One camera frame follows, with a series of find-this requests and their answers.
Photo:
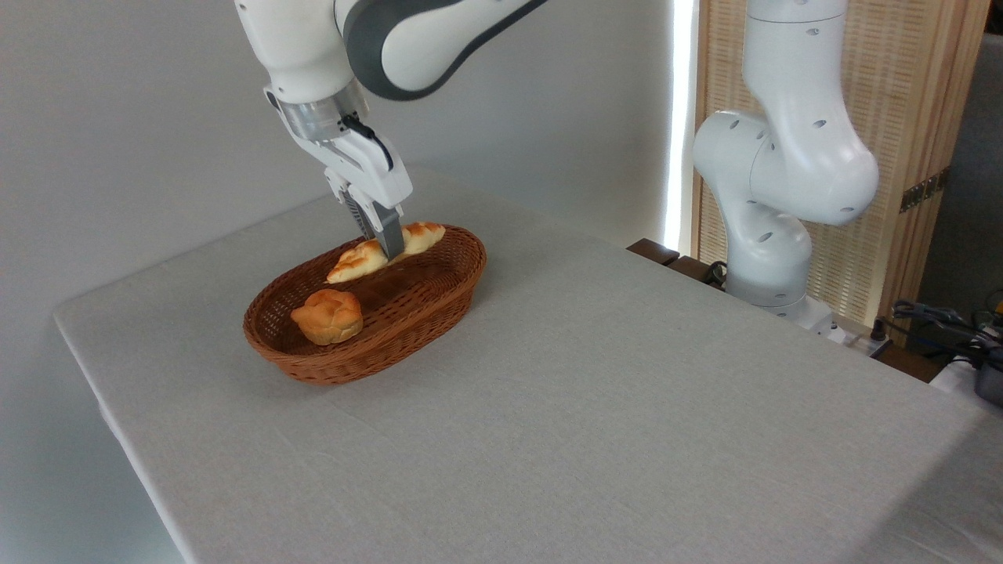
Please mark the brown oval wicker basket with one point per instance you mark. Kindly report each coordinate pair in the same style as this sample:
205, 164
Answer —
368, 345

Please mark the round orange bread bun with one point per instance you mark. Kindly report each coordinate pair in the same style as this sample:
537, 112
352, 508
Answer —
329, 317

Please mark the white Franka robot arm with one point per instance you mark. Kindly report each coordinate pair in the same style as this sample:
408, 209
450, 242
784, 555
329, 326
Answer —
791, 157

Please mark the grey tablecloth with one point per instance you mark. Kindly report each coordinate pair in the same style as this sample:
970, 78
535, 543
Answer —
588, 407

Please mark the white power strip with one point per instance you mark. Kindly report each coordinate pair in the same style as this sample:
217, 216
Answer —
858, 342

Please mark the wooden folding screen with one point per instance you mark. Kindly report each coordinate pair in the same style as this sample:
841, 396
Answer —
901, 94

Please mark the long braided bread loaf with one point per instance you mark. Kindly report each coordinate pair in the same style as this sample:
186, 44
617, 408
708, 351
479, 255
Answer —
353, 262

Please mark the metal screen hinge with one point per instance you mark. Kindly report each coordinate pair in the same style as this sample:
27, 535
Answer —
925, 190

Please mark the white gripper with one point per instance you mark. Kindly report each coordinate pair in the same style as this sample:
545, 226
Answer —
368, 172

